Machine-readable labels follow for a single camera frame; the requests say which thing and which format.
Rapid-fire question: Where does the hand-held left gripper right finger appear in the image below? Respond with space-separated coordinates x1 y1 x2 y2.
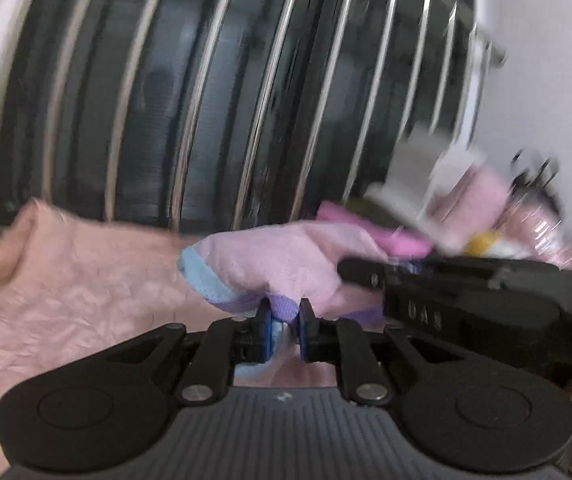
299 298 463 406

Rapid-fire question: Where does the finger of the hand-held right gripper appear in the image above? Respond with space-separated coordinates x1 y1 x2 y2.
393 256 563 280
337 257 434 292

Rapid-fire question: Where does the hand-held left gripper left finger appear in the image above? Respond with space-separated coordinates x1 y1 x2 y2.
115 298 274 407

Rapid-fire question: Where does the pink mesh shirt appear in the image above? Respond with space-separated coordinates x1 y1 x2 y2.
177 221 392 378

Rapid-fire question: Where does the plush toy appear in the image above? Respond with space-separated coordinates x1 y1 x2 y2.
465 231 534 262

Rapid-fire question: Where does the flat pink box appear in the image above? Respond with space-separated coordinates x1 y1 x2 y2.
315 200 434 257

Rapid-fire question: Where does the stack of white boxes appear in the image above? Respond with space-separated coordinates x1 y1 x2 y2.
368 130 488 253

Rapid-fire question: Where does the pink quilted jacket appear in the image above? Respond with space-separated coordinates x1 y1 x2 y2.
0 199 337 480

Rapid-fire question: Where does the metal window grille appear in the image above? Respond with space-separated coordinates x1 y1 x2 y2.
0 0 509 236

